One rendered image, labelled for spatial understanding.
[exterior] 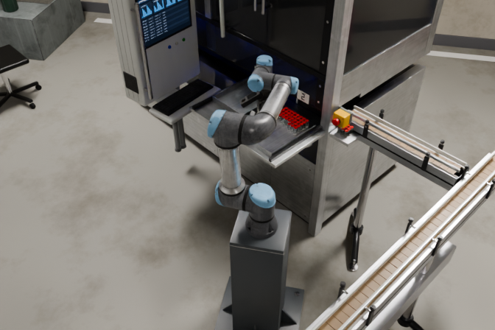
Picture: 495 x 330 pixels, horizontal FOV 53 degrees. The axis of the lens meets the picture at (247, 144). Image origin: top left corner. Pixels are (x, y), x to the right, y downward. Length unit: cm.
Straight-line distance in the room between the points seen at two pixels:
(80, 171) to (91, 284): 105
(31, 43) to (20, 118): 103
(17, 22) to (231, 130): 380
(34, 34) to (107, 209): 233
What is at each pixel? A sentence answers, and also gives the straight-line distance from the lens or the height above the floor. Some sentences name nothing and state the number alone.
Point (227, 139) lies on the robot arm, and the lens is 190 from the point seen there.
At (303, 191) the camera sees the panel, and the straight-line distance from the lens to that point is 315.
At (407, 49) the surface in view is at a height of 112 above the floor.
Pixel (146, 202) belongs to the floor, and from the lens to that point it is 360.
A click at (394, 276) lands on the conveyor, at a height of 96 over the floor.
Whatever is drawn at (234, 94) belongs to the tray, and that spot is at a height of 88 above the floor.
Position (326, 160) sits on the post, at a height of 66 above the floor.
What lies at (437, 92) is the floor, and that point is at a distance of 491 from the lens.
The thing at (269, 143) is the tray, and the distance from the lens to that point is 262.
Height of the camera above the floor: 256
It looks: 40 degrees down
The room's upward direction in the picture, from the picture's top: straight up
